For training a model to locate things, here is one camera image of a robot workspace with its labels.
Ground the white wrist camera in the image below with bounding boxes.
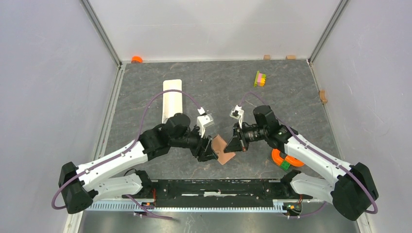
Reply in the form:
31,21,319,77
196,107,214,137
229,105,244,128

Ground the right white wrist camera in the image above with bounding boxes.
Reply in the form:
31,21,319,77
229,105,244,128

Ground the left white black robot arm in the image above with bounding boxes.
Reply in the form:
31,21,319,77
57,113,218,214

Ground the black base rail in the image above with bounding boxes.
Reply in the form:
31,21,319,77
132,179,307,208

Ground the brown leather card holder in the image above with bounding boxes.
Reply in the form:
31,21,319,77
216,134,236,165

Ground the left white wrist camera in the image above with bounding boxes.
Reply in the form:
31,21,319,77
196,107,214,137

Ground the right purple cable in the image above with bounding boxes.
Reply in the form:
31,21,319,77
237,91,379,219

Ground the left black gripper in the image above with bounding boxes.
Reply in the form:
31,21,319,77
170,125,219,162

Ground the curved wooden piece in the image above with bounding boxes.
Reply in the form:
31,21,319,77
319,90,328,104

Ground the colourful toy brick stack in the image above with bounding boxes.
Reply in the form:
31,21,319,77
254,71,267,87

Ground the green toy block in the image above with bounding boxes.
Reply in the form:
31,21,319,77
279,160,291,171

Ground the flat wooden block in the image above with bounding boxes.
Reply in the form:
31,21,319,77
286,55,296,60

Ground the purple cable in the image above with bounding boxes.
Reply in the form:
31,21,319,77
51,89,204,221
237,91,379,219

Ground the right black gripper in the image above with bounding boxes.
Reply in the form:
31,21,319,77
224,122,267,153

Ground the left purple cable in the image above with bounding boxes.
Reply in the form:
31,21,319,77
51,89,204,221

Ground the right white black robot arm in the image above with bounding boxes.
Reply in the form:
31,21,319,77
224,105,379,221

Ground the white rectangular tray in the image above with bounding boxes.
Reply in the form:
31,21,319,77
162,79,183,123

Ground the orange round cap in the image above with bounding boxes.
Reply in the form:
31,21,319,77
131,56,143,64

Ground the orange horseshoe toy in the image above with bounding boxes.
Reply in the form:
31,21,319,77
271,149,305,167

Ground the blue-white cable duct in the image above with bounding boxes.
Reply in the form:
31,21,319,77
86,200,287,214

